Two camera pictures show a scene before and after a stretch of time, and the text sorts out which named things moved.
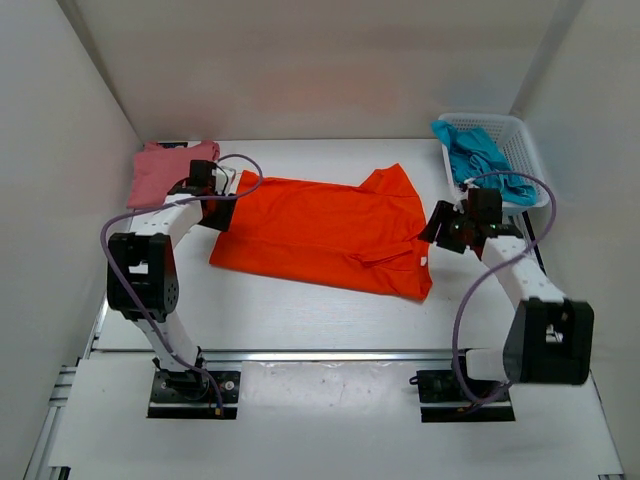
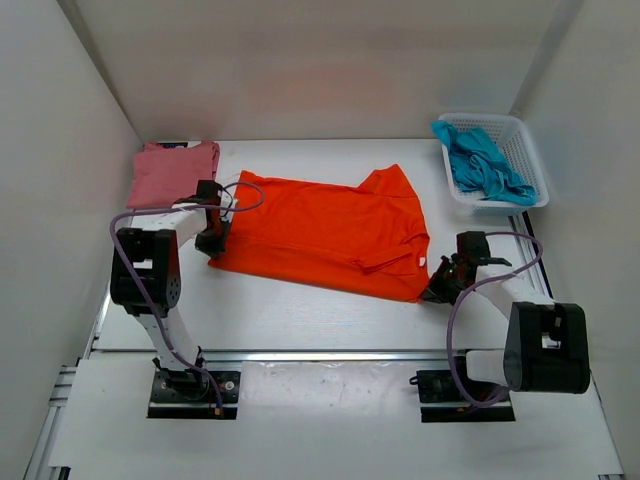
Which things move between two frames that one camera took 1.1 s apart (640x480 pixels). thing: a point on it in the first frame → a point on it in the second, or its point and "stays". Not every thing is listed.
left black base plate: (190, 394) stays
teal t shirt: (478, 159) stays
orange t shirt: (363, 239) stays
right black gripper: (441, 215) → (435, 292)
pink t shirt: (154, 170) stays
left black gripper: (222, 219) → (212, 249)
